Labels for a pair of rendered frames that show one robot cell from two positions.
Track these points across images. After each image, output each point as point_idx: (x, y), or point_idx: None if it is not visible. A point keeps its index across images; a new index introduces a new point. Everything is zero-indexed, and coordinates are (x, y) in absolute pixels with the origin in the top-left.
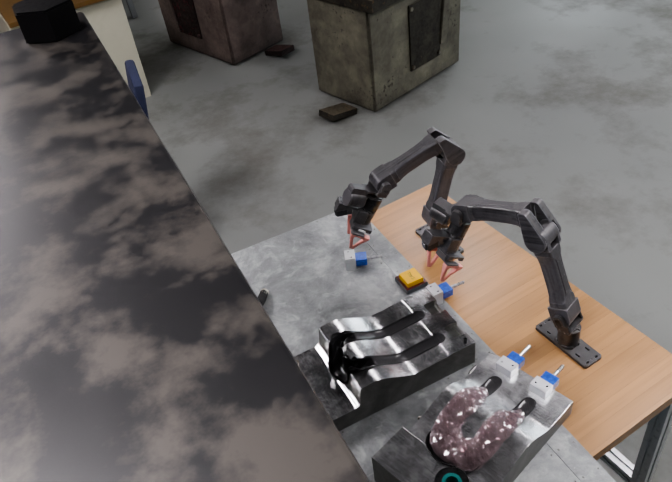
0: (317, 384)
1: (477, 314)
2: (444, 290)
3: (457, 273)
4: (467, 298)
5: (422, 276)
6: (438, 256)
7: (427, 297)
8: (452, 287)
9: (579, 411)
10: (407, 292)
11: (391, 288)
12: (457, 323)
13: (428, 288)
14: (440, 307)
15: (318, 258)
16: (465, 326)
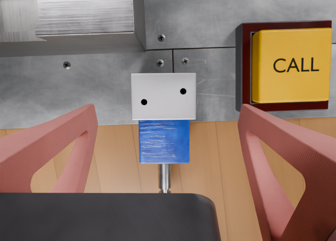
0: None
1: (48, 176)
2: (149, 132)
3: (232, 221)
4: (121, 187)
5: (273, 110)
6: (257, 204)
7: (73, 4)
8: (158, 168)
9: None
10: (238, 25)
11: None
12: (40, 103)
13: (178, 76)
14: (127, 94)
15: None
16: (17, 117)
